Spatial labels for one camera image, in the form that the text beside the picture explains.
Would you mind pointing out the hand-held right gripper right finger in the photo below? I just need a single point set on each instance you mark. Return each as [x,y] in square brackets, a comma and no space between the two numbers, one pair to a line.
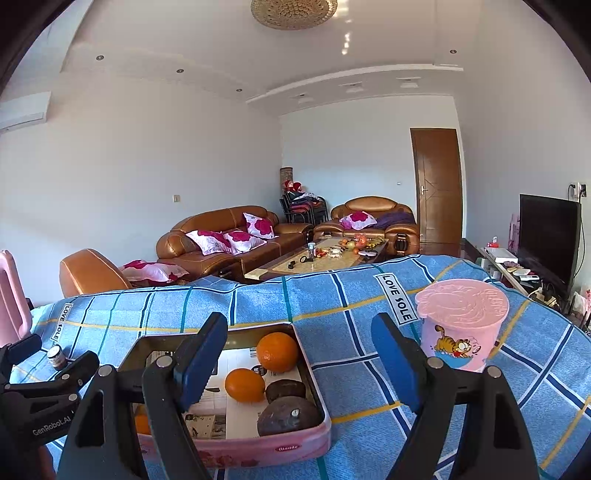
[397,364]

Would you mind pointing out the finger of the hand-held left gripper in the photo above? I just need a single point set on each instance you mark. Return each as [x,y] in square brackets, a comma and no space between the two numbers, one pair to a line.
[69,378]
[23,350]

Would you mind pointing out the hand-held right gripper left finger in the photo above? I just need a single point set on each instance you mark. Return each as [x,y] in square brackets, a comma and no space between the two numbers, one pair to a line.
[203,362]

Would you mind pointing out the small mandarin orange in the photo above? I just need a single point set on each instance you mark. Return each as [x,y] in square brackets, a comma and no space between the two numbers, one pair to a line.
[244,385]

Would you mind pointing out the large orange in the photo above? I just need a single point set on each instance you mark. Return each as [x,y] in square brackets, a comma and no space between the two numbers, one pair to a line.
[277,351]

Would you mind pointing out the small dark passion fruit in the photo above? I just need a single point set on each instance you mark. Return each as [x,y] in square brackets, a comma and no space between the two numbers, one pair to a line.
[285,390]

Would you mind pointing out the large dark passion fruit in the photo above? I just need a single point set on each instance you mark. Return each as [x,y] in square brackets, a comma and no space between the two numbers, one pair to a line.
[288,417]

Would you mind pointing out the pink tin box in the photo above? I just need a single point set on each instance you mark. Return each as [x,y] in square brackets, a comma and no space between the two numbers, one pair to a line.
[277,448]

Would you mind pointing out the small brown jar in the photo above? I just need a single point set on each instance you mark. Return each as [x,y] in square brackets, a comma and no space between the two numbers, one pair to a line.
[56,357]

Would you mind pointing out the pink plastic chair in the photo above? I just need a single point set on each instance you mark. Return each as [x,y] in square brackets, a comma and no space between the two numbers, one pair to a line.
[11,295]

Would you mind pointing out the printed paper sheet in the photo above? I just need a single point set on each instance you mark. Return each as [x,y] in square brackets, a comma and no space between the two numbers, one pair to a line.
[240,417]

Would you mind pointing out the pink cartoon cup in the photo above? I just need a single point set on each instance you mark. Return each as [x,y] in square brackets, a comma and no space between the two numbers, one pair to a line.
[457,332]

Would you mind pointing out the blue plaid blanket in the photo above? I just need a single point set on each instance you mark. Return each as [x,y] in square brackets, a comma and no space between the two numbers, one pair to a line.
[323,295]

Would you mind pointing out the brown leather chaise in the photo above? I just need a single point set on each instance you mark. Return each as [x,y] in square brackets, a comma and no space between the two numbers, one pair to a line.
[87,272]

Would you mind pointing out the white pillow red flowers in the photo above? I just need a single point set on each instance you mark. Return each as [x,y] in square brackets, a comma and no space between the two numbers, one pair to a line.
[244,241]
[207,242]
[147,271]
[358,220]
[259,226]

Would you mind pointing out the wooden coffee table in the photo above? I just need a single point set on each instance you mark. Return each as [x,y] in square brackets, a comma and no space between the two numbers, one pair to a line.
[277,268]

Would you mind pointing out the pile of fruit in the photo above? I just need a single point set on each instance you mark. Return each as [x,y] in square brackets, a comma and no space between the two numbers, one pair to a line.
[360,241]

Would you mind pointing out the brown leather sofa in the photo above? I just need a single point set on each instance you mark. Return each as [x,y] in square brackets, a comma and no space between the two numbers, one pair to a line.
[207,219]

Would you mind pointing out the purple throw blanket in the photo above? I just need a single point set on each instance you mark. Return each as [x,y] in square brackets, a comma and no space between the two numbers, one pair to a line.
[395,219]

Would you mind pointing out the white television stand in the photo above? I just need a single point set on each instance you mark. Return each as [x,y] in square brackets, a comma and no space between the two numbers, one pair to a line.
[501,258]

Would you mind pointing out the brown leather armchair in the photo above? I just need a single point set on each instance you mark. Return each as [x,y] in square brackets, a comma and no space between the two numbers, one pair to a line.
[369,203]

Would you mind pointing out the pink gift bag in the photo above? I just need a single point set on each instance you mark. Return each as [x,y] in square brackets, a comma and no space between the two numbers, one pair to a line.
[513,230]

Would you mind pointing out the stacked black chairs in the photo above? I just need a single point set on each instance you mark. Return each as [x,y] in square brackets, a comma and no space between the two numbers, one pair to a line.
[304,210]

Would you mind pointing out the brown wooden door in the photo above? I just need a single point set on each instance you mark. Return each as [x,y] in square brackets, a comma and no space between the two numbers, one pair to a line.
[436,184]

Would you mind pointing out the black television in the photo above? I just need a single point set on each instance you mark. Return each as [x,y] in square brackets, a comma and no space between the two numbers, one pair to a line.
[547,240]

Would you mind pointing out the red plush toy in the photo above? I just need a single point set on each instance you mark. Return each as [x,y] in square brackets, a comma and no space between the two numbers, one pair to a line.
[292,186]

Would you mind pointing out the tall patterned vase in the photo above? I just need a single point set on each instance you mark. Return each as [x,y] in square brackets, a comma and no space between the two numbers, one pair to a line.
[286,174]

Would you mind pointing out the white air conditioner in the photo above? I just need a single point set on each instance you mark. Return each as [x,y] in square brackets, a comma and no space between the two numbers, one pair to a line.
[23,113]

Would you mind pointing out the round gold ceiling lamp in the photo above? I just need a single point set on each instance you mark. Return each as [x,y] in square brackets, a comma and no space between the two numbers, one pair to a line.
[293,11]

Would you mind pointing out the wall power socket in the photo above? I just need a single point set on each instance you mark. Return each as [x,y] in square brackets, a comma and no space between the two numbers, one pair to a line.
[578,190]

